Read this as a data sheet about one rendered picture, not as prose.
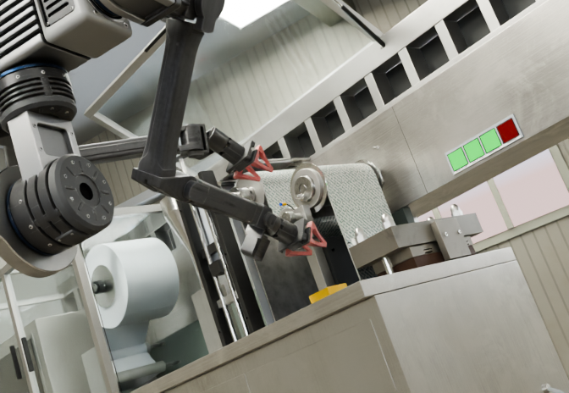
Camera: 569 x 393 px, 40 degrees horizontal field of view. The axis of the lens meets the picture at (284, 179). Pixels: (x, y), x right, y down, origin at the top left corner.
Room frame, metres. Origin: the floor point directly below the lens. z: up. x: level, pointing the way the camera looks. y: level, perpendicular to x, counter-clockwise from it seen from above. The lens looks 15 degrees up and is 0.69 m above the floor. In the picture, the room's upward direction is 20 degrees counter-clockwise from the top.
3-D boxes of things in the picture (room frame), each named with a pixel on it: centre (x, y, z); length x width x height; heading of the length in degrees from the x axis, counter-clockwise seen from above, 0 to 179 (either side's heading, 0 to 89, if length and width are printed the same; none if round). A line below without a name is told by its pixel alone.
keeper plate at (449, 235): (2.16, -0.37, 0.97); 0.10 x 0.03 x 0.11; 136
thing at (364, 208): (2.26, -0.18, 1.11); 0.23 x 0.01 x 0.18; 136
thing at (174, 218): (2.79, 0.39, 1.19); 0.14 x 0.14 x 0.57
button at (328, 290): (1.94, -0.01, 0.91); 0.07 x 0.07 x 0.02; 46
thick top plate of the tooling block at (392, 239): (2.21, -0.30, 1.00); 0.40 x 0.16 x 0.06; 136
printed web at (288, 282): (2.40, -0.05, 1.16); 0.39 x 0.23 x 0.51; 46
